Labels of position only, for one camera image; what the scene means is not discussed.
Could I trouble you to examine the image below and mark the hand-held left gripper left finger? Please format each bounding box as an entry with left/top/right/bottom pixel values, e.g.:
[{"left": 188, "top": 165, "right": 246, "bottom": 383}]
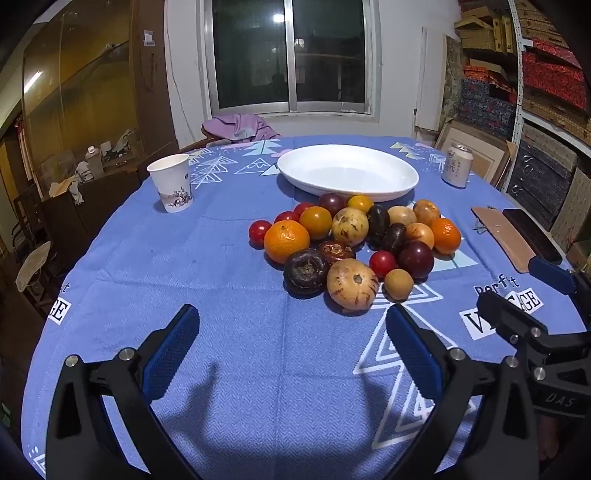
[{"left": 45, "top": 304, "right": 204, "bottom": 480}]

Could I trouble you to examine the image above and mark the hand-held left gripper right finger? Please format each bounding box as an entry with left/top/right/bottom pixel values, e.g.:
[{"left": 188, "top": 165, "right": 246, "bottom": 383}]
[{"left": 383, "top": 304, "right": 541, "bottom": 480}]

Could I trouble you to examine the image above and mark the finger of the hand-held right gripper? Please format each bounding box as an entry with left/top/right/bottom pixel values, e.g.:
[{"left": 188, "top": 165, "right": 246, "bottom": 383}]
[
  {"left": 529, "top": 256, "right": 591, "bottom": 320},
  {"left": 477, "top": 290, "right": 550, "bottom": 352}
]

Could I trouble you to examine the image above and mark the small tan longan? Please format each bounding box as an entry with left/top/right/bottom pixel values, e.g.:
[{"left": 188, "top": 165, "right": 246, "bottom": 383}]
[{"left": 384, "top": 268, "right": 414, "bottom": 301}]

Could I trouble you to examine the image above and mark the dark purple passion fruit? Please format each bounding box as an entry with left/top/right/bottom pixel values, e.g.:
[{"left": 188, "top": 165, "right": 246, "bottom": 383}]
[{"left": 366, "top": 204, "right": 391, "bottom": 247}]

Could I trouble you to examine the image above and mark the spotted yellow passion fruit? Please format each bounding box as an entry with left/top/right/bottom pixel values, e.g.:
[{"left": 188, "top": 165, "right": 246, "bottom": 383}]
[{"left": 412, "top": 199, "right": 441, "bottom": 227}]

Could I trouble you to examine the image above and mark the large dark mangosteen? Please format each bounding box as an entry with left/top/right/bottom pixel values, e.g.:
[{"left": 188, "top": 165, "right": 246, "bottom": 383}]
[{"left": 283, "top": 248, "right": 329, "bottom": 296}]

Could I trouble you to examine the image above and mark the streaked yellow pepino melon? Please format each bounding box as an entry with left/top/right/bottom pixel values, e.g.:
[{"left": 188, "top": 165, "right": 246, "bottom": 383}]
[{"left": 331, "top": 207, "right": 370, "bottom": 247}]

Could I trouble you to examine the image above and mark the large orange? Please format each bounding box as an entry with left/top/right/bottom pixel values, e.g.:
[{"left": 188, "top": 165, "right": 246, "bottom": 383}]
[{"left": 263, "top": 220, "right": 310, "bottom": 265}]

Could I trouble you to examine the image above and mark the dark red plum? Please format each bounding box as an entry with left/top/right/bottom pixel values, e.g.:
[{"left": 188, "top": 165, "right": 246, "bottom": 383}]
[
  {"left": 398, "top": 240, "right": 435, "bottom": 280},
  {"left": 318, "top": 193, "right": 348, "bottom": 214}
]

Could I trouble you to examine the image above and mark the white oval plate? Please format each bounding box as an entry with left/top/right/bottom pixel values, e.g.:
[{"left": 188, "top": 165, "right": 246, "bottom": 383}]
[{"left": 277, "top": 144, "right": 420, "bottom": 202}]

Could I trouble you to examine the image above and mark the black phone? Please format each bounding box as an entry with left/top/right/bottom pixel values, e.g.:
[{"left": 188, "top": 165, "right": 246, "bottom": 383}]
[{"left": 502, "top": 209, "right": 563, "bottom": 266}]

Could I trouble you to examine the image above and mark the tan leather wallet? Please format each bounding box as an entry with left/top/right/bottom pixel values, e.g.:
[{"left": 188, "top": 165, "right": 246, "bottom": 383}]
[{"left": 471, "top": 206, "right": 536, "bottom": 274}]

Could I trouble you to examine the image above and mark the large yellow pepino melon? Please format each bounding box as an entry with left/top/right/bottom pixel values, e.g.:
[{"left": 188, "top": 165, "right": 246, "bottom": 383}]
[{"left": 326, "top": 258, "right": 379, "bottom": 310}]

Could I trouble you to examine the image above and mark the blue printed tablecloth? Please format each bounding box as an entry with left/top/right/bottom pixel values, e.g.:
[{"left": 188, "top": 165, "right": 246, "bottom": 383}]
[{"left": 21, "top": 135, "right": 587, "bottom": 480}]

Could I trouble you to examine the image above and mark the white beverage can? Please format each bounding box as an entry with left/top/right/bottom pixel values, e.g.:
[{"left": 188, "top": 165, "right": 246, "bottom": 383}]
[{"left": 441, "top": 143, "right": 474, "bottom": 188}]

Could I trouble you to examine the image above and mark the pale round stool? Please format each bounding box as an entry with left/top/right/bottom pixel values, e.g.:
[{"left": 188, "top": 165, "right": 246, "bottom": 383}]
[{"left": 16, "top": 240, "right": 51, "bottom": 291}]

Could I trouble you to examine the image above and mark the white paper cup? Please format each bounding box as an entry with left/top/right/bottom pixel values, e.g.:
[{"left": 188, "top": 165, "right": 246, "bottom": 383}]
[{"left": 147, "top": 154, "right": 192, "bottom": 213}]

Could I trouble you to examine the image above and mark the white metal shelf rack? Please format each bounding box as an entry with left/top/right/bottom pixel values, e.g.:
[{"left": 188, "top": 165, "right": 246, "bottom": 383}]
[{"left": 508, "top": 0, "right": 591, "bottom": 153}]

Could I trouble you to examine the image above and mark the stack of patterned boxes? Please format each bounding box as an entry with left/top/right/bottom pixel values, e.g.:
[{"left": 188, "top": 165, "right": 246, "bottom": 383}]
[{"left": 462, "top": 41, "right": 591, "bottom": 259}]

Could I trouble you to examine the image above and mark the dark wooden chair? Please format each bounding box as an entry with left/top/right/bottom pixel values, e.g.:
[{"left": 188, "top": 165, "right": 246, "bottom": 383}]
[{"left": 11, "top": 185, "right": 51, "bottom": 259}]

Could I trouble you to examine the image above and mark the white plastic bottle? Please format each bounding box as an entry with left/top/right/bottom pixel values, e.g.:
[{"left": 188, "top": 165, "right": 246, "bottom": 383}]
[{"left": 85, "top": 145, "right": 105, "bottom": 178}]

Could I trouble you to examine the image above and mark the patterned panel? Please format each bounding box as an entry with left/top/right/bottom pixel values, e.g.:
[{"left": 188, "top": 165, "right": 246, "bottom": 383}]
[{"left": 438, "top": 34, "right": 467, "bottom": 130}]

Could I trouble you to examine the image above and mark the purple jacket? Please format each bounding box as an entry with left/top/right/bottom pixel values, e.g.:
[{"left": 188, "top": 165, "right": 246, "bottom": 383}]
[{"left": 202, "top": 113, "right": 281, "bottom": 143}]

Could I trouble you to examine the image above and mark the white board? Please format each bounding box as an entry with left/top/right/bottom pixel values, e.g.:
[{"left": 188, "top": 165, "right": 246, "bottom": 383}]
[{"left": 414, "top": 27, "right": 446, "bottom": 132}]

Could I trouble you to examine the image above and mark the stack of wicker boxes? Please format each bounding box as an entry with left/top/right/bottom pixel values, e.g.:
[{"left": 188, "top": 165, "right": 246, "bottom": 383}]
[{"left": 455, "top": 0, "right": 522, "bottom": 54}]

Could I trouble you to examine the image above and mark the wooden glass display cabinet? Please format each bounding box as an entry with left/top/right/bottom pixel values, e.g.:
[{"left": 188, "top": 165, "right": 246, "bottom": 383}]
[{"left": 18, "top": 0, "right": 181, "bottom": 199}]

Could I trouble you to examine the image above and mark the sliding glass window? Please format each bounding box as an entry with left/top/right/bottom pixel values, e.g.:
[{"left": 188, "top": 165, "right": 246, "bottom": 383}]
[{"left": 198, "top": 0, "right": 382, "bottom": 121}]

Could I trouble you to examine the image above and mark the wooden picture frame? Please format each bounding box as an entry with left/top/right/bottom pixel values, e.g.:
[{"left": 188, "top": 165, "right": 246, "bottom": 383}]
[{"left": 434, "top": 119, "right": 518, "bottom": 185}]

